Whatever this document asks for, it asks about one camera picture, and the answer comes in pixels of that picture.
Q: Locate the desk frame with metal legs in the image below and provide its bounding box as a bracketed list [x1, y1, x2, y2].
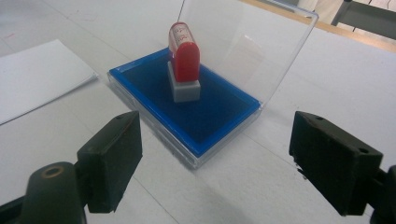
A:
[331, 0, 396, 41]

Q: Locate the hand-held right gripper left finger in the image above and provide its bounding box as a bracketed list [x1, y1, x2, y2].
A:
[76, 110, 144, 215]

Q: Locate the red stamp with grey base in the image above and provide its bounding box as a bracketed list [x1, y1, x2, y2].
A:
[167, 21, 202, 104]

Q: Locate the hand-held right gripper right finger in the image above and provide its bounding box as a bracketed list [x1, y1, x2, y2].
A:
[289, 110, 384, 217]

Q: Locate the blue ink pad clear case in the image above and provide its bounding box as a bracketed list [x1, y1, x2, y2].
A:
[106, 0, 319, 170]

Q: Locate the white table cover sheet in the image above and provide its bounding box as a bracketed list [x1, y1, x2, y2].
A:
[0, 0, 396, 224]

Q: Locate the white paper sheet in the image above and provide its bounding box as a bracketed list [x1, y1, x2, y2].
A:
[0, 38, 99, 126]

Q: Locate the wooden table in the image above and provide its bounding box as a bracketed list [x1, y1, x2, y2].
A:
[239, 0, 396, 54]

